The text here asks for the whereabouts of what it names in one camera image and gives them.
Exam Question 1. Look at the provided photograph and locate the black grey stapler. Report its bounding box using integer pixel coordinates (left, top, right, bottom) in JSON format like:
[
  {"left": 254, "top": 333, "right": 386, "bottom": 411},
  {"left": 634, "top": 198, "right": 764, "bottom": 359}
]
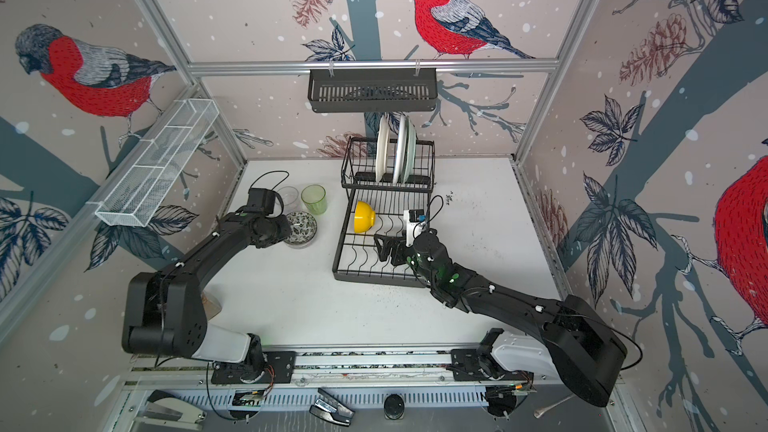
[{"left": 133, "top": 390, "right": 207, "bottom": 431}]

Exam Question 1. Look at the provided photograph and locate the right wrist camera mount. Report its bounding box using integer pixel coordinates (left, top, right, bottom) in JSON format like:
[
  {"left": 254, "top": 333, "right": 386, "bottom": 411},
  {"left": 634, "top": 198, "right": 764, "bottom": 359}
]
[{"left": 403, "top": 209, "right": 427, "bottom": 247}]

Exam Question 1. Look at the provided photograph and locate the white plate blue rim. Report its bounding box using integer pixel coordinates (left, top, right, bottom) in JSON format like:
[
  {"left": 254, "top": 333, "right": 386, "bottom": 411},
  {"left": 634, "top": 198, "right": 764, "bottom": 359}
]
[{"left": 392, "top": 114, "right": 409, "bottom": 184}]

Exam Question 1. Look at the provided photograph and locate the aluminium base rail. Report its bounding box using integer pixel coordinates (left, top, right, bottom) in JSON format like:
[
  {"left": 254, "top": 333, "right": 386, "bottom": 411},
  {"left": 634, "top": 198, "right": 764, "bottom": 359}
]
[{"left": 123, "top": 351, "right": 535, "bottom": 420}]

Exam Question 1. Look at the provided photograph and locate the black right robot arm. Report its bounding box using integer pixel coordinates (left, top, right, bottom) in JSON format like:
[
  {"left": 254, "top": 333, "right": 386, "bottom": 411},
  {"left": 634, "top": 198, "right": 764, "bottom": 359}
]
[{"left": 374, "top": 229, "right": 627, "bottom": 407}]

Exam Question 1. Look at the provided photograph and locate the green glass tumbler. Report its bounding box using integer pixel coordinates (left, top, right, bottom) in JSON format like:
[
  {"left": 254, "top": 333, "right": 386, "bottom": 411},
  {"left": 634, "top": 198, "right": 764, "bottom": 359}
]
[{"left": 301, "top": 184, "right": 328, "bottom": 216}]

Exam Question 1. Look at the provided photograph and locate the pale green plate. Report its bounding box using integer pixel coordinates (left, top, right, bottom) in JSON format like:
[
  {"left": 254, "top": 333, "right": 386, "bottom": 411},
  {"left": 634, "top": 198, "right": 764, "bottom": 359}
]
[{"left": 402, "top": 121, "right": 417, "bottom": 183}]

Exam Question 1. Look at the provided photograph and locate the black hanging wall basket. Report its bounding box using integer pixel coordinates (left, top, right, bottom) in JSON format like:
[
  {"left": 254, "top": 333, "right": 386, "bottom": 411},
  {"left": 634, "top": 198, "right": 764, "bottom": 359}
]
[{"left": 307, "top": 68, "right": 438, "bottom": 113}]

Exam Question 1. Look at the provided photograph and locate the yellow bowl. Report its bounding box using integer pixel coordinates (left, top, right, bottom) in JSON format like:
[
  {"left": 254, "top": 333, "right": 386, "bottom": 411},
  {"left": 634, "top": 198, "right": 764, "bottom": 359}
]
[{"left": 353, "top": 201, "right": 376, "bottom": 234}]

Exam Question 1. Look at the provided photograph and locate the white wire mesh shelf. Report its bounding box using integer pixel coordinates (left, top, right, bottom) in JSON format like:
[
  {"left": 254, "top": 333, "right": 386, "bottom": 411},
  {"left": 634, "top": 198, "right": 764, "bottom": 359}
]
[{"left": 95, "top": 98, "right": 219, "bottom": 227}]

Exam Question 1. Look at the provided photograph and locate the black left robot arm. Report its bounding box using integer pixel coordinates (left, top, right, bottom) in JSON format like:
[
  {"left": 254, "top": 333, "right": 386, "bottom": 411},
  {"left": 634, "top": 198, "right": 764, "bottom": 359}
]
[{"left": 121, "top": 188, "right": 292, "bottom": 364}]

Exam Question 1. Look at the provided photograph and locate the cream white plate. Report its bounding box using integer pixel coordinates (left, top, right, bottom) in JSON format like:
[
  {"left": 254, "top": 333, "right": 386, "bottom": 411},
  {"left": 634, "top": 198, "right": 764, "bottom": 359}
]
[{"left": 375, "top": 114, "right": 390, "bottom": 182}]

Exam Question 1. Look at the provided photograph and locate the black two-tier dish rack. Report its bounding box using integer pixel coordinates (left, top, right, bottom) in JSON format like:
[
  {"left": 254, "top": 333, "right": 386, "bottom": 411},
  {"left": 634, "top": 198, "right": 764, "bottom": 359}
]
[{"left": 332, "top": 137, "right": 438, "bottom": 288}]

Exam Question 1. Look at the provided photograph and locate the lilac ceramic bowl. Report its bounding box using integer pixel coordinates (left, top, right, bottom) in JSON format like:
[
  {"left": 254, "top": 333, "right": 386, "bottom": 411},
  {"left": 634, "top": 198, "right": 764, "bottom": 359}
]
[{"left": 284, "top": 235, "right": 316, "bottom": 249}]

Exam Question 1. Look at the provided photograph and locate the clear glass tumbler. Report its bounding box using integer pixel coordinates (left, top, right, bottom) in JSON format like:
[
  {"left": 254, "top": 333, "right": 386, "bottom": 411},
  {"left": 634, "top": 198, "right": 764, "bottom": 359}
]
[{"left": 277, "top": 186, "right": 301, "bottom": 215}]

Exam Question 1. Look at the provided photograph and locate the red patterned bowl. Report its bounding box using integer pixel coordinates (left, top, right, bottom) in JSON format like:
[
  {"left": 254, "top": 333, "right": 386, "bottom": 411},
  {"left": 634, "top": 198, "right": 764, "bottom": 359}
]
[{"left": 286, "top": 211, "right": 318, "bottom": 239}]

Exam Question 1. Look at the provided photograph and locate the metal spoon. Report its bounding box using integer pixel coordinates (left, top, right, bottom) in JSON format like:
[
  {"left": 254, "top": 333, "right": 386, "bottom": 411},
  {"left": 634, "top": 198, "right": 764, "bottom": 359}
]
[{"left": 533, "top": 395, "right": 572, "bottom": 419}]

